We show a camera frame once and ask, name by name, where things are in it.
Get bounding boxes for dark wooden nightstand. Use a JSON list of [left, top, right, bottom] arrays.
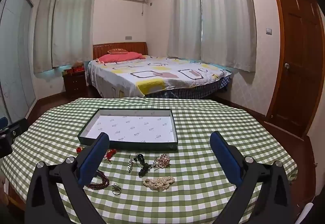
[[63, 71, 88, 99]]

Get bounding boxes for frosted glass wardrobe door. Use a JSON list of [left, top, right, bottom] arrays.
[[0, 0, 38, 124]]

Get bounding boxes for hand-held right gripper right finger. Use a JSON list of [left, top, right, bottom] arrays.
[[209, 131, 292, 224]]

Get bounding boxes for brown wooden door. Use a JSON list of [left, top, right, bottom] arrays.
[[264, 0, 325, 141]]

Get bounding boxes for red knot tassel gold charm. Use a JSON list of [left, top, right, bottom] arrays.
[[103, 148, 117, 165]]

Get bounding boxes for wooden bed headboard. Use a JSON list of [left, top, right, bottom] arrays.
[[93, 42, 148, 60]]

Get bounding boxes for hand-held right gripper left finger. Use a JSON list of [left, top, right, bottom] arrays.
[[25, 132, 110, 224]]

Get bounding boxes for white object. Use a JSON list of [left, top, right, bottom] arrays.
[[298, 202, 315, 224]]

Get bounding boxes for blue plaid mattress cover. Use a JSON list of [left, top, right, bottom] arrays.
[[145, 78, 230, 99]]

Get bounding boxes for patterned white yellow bedsheet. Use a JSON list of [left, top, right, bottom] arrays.
[[88, 54, 233, 98]]

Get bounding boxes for green cardboard box tray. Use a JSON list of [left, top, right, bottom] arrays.
[[77, 108, 178, 151]]

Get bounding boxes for cream pearl necklace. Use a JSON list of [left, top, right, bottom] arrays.
[[143, 176, 176, 191]]

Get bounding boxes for green checked tablecloth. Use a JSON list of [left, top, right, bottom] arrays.
[[1, 97, 299, 224]]

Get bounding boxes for gold pearl brooch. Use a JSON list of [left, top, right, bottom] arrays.
[[152, 153, 170, 170]]

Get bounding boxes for black carved pendant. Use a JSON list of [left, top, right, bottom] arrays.
[[134, 153, 153, 177]]

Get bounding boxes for red gift boxes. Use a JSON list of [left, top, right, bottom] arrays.
[[63, 67, 85, 76]]

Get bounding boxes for dark red bead bracelet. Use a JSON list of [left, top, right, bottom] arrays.
[[86, 169, 110, 189]]

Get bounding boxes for white curtain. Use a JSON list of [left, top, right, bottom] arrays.
[[33, 0, 63, 74], [197, 0, 257, 73], [52, 0, 95, 68], [166, 0, 204, 60]]

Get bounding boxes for pink blanket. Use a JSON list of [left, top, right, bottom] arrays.
[[98, 52, 146, 64]]

